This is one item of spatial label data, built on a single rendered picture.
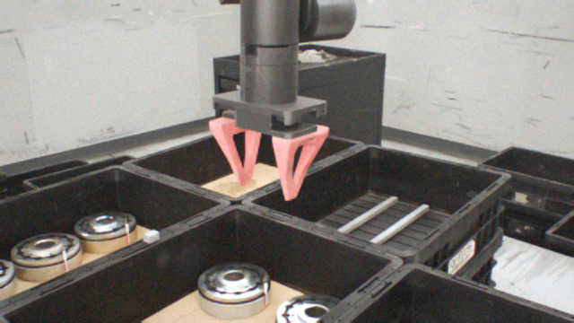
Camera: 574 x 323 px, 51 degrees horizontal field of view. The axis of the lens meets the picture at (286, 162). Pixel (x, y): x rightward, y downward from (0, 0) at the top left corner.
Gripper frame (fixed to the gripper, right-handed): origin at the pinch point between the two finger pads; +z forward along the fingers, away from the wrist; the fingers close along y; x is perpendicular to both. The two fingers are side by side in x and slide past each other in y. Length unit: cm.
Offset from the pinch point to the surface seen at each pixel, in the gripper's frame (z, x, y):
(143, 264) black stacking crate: 16.0, 1.1, 20.3
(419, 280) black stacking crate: 14.8, -17.2, -10.3
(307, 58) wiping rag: 15, -163, 116
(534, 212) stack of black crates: 55, -155, 12
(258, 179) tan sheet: 23, -48, 43
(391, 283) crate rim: 13.6, -12.2, -9.1
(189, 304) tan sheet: 23.9, -4.8, 18.1
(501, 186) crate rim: 13, -52, -8
